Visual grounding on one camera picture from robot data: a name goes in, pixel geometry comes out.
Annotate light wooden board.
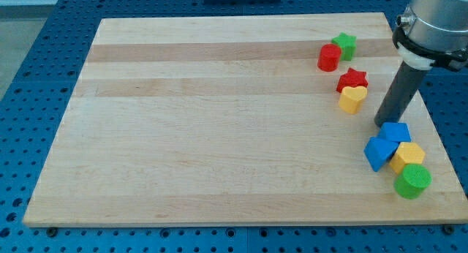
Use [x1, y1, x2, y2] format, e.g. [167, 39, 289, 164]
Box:
[23, 13, 467, 227]

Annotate yellow hexagon block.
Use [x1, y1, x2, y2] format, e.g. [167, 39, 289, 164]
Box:
[388, 142, 426, 175]

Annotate green cylinder block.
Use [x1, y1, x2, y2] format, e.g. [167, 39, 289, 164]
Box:
[393, 164, 432, 200]

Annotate green star block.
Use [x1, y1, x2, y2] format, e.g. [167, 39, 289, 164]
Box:
[331, 32, 357, 61]

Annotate yellow heart block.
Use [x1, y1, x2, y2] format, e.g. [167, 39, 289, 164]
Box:
[338, 86, 368, 114]

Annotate blue cube block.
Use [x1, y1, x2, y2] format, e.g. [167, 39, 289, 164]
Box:
[377, 122, 412, 143]

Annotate blue triangle block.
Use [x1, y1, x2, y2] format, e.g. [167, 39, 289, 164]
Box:
[363, 137, 399, 172]

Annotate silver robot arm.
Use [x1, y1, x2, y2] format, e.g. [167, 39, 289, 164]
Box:
[374, 0, 467, 127]

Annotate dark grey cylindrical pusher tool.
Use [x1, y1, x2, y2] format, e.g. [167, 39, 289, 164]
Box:
[374, 61, 429, 127]

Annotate red cylinder block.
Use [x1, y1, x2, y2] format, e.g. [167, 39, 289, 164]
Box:
[317, 43, 341, 72]

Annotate red star block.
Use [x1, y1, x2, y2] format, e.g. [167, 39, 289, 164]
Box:
[336, 67, 369, 93]

